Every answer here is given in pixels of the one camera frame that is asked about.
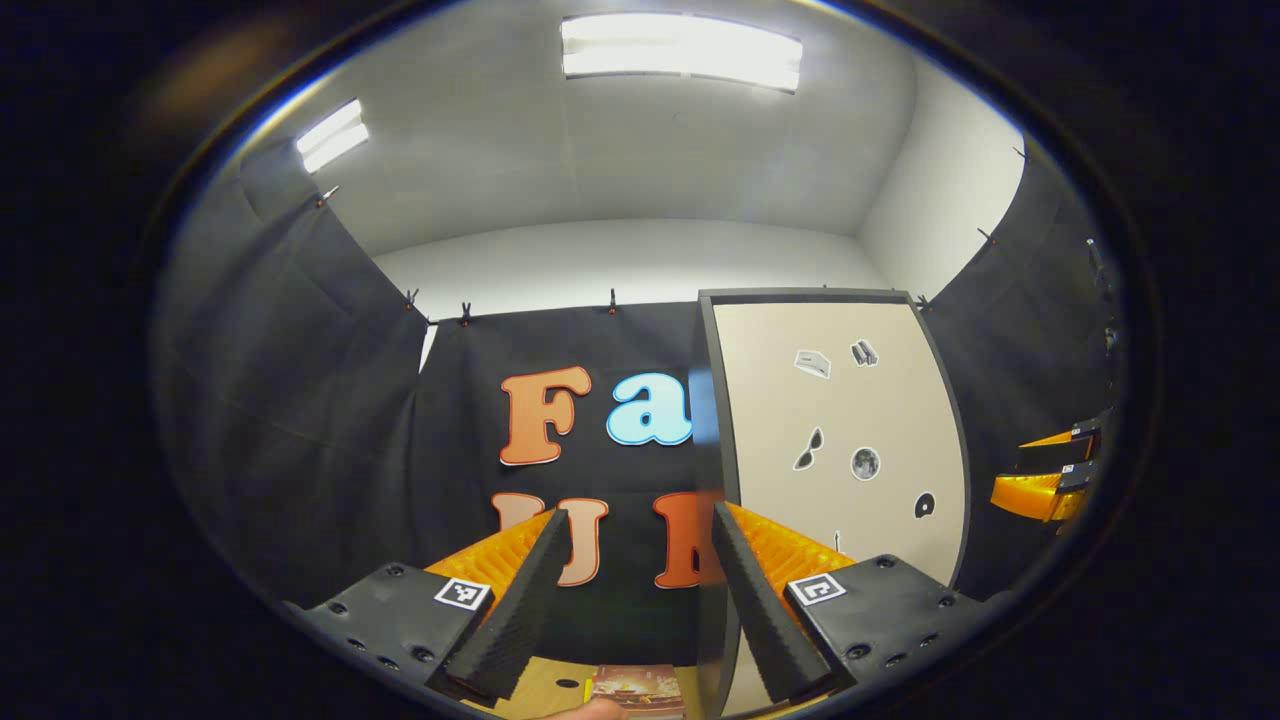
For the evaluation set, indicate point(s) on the brown printed coaster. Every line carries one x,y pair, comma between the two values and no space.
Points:
640,690

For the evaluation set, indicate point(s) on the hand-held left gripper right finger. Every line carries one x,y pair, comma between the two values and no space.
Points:
760,620

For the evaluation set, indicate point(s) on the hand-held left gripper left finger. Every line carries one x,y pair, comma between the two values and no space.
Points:
520,620

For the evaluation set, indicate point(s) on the black backdrop cloth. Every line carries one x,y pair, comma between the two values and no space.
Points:
320,400

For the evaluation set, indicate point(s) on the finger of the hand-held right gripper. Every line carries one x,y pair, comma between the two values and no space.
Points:
1040,495
1060,440

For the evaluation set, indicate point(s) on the ceiling light panel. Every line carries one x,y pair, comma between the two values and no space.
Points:
680,50
332,135

